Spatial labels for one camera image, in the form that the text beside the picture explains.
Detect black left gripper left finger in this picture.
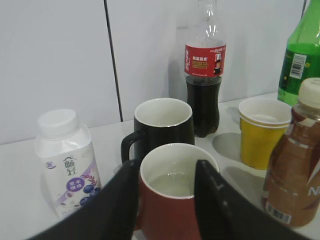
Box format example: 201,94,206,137
32,159,141,240

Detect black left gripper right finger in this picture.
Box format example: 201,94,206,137
194,159,306,240

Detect red ceramic mug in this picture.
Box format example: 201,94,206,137
135,143,220,240

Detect glossy black mug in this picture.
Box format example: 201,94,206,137
120,97,195,163

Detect white blueberry yogurt bottle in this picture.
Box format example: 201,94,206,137
35,108,102,219

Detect brown Nescafe coffee bottle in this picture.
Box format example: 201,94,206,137
262,77,320,227

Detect dark cola bottle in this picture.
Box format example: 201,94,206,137
184,0,227,138

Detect green soda bottle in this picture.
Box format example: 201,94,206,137
277,0,320,106

